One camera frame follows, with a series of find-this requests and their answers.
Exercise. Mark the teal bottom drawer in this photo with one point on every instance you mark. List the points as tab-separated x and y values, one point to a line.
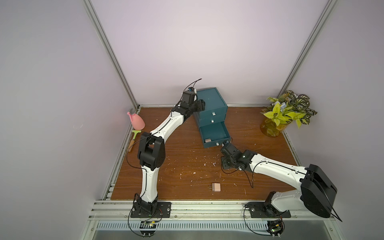
217	132

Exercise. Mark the green artificial plant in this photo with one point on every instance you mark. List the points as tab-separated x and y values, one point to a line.
289	108

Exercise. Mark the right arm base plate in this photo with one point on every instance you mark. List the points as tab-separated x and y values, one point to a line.
265	210

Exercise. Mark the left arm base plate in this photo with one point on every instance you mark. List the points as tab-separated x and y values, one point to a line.
142	209

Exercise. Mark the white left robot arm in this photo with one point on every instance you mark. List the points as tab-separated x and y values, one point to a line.
152	150

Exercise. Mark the dark teal drawer cabinet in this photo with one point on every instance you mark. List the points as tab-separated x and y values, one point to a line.
214	103

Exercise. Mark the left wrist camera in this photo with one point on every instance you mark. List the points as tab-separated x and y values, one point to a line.
189	96

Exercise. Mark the left controller board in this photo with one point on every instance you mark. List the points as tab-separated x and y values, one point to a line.
148	228

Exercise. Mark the controller board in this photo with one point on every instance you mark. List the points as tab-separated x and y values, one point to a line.
275	228
148	228

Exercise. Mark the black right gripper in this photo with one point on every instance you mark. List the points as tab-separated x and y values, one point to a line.
226	148

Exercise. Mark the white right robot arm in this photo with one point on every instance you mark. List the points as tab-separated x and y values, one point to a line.
313	190

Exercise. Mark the green wooden handled brush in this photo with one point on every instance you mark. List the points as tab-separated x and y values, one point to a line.
132	142

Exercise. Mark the amber glass vase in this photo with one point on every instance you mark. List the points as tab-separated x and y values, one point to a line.
269	128

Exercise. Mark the right controller board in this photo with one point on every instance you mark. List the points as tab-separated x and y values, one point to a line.
275	228

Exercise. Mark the pink plug bottom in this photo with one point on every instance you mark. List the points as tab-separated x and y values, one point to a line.
215	187

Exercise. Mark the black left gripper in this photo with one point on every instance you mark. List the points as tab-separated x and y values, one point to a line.
200	104

